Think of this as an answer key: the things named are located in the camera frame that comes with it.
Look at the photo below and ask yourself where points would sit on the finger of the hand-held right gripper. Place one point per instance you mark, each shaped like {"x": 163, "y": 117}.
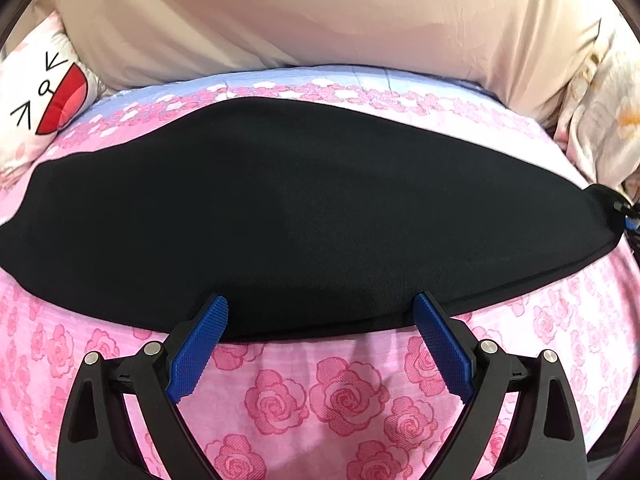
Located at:
{"x": 620, "y": 207}

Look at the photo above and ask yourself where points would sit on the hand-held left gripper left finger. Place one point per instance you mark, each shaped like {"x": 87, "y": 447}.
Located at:
{"x": 200, "y": 345}

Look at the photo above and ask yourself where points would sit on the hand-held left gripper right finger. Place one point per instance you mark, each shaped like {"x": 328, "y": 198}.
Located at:
{"x": 442, "y": 345}

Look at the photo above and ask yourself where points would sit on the black pants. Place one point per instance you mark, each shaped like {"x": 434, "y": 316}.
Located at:
{"x": 300, "y": 210}

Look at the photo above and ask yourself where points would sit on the pink floral bed sheet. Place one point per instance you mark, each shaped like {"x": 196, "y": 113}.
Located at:
{"x": 320, "y": 400}

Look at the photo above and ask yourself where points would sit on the cat face pillow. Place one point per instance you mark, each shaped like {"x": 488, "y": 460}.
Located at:
{"x": 35, "y": 85}

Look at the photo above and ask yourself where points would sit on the beige quilt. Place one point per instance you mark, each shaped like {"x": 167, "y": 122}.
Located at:
{"x": 320, "y": 15}

